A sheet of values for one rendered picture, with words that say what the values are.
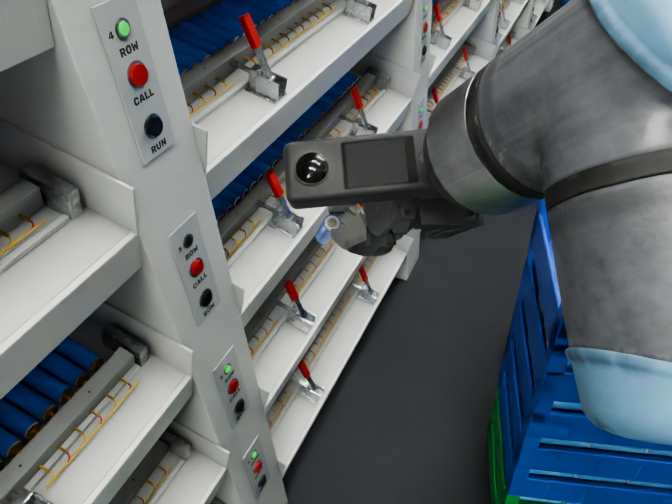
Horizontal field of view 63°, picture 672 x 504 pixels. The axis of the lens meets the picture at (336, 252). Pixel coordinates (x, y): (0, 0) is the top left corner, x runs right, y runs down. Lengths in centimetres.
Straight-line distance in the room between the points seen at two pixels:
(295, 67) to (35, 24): 38
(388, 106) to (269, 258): 45
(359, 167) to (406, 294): 97
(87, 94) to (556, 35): 30
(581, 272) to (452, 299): 109
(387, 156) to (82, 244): 25
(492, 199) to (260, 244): 44
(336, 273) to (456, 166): 65
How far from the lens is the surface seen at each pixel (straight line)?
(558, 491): 90
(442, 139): 35
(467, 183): 35
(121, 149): 46
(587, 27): 28
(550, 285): 65
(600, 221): 26
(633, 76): 27
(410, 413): 115
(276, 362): 86
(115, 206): 48
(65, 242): 49
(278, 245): 74
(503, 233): 156
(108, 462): 59
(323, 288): 95
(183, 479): 78
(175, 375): 62
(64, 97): 45
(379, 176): 39
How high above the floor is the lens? 96
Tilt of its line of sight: 41 degrees down
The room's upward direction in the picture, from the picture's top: 4 degrees counter-clockwise
